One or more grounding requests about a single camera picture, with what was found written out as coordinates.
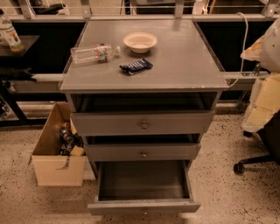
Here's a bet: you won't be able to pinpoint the green label spray bottle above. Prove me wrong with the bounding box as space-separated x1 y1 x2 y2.
0 9 25 53

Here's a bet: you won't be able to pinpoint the dark blue snack packet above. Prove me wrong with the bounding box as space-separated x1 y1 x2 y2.
119 58 153 75

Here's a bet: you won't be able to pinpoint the white cable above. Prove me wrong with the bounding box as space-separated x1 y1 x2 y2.
227 11 249 89

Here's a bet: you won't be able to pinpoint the cardboard box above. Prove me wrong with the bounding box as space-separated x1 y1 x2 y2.
31 102 86 186

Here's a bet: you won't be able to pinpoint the grey bottom drawer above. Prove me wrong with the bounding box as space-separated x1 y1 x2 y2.
87 160 200 215

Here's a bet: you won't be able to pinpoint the grey middle drawer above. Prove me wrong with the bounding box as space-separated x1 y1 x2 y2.
85 134 201 162

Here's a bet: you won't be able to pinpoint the yellow sponge in box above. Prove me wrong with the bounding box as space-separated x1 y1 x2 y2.
70 145 85 156

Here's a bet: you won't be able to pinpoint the cans inside box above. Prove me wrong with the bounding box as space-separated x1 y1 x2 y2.
59 129 84 156

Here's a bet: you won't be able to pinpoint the black office chair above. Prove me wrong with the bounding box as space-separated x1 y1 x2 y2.
233 111 280 175

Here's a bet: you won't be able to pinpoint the clear plastic water bottle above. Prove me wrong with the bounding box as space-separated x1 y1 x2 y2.
70 44 121 64

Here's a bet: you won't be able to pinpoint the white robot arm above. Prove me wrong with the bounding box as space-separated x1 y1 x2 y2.
241 18 280 132

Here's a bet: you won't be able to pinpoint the grey top drawer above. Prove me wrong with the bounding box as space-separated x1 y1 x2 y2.
71 99 214 136

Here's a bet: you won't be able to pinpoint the black side table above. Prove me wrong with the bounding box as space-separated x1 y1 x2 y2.
0 35 46 127

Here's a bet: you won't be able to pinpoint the grey drawer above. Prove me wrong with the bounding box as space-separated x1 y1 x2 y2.
85 134 201 162
87 160 200 215
71 99 214 136

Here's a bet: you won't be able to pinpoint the grey metal railing beam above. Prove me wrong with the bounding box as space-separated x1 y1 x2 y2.
0 13 280 23

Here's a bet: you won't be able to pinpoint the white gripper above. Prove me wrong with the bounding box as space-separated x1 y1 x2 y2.
241 36 280 132

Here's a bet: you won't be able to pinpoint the grey drawer cabinet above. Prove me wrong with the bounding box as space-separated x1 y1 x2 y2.
59 19 230 165

